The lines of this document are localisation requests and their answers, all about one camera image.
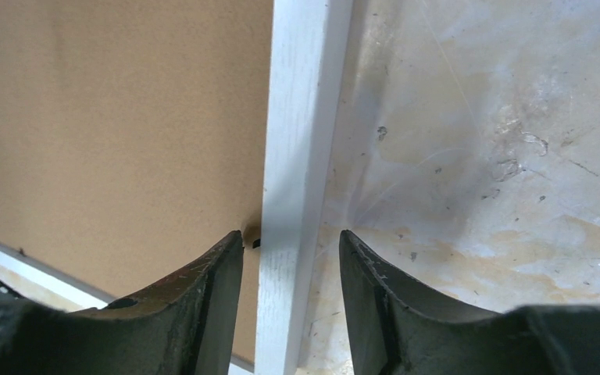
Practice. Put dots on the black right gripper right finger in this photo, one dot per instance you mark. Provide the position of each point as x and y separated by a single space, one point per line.
399 325

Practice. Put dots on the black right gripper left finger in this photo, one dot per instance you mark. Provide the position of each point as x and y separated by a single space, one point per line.
181 324

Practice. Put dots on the brown frame backing board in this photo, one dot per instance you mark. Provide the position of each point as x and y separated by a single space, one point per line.
132 138

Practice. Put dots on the white picture frame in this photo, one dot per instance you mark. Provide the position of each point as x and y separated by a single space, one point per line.
273 301

